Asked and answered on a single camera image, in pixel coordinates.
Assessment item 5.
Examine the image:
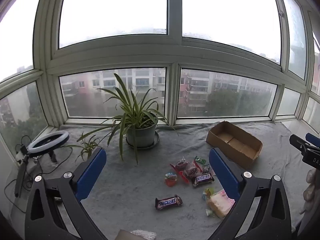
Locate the large brown chocolate bar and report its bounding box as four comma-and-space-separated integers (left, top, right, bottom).
155, 194, 184, 210

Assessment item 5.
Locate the potted spider plant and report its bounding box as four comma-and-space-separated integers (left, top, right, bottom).
64, 73, 179, 166

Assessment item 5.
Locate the red wrapped candy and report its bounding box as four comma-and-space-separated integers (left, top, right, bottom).
178, 166, 202, 183
170, 157, 188, 172

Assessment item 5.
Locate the white window frame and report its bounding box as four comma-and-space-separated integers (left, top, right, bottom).
0, 0, 320, 133

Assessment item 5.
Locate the brown cardboard box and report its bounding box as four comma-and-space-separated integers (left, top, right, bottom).
206, 121, 263, 170

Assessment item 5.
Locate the small green jelly cup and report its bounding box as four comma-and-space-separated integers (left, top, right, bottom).
202, 188, 216, 201

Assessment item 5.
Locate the pink snack packet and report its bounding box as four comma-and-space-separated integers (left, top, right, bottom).
212, 189, 235, 205

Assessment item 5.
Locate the grey plant saucer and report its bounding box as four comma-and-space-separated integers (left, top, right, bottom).
125, 130, 160, 151

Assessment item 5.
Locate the large round jelly cup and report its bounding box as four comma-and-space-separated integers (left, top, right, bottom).
164, 172, 179, 187

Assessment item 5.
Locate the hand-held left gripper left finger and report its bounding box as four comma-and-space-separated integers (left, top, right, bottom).
24, 147, 108, 240

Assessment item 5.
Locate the black tripod stand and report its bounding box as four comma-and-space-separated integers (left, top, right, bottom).
14, 145, 30, 198

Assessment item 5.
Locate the small brown chocolate bar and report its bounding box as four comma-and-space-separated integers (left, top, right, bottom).
191, 173, 215, 187

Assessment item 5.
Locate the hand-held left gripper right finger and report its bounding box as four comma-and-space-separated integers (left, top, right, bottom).
209, 147, 292, 240

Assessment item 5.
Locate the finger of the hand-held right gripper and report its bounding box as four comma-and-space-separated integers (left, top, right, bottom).
305, 133, 320, 147
289, 134, 320, 155

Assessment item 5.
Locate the sliced bread packet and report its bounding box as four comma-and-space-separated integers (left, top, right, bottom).
206, 194, 236, 219

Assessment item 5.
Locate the white ring light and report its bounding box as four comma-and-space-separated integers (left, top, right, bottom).
4, 135, 73, 213
27, 130, 70, 156

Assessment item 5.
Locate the cardboard scrap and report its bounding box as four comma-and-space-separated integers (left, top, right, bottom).
116, 229, 157, 240

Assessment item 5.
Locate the person's right hand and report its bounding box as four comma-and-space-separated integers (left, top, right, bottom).
303, 169, 320, 214

